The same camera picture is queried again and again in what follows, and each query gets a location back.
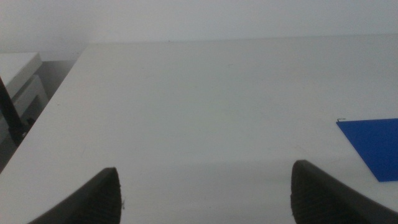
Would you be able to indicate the black stand pole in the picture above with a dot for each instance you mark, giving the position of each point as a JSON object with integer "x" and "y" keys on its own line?
{"x": 11, "y": 118}

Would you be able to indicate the white side cabinet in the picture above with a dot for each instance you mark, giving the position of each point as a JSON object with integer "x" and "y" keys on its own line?
{"x": 18, "y": 71}

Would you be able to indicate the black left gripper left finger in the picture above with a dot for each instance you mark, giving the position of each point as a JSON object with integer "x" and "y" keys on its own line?
{"x": 99, "y": 199}

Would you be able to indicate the blue rectangular mat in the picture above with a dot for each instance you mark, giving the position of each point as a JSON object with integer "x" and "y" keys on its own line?
{"x": 376, "y": 146}

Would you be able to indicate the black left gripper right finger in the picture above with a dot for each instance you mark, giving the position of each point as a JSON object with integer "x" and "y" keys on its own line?
{"x": 317, "y": 199}

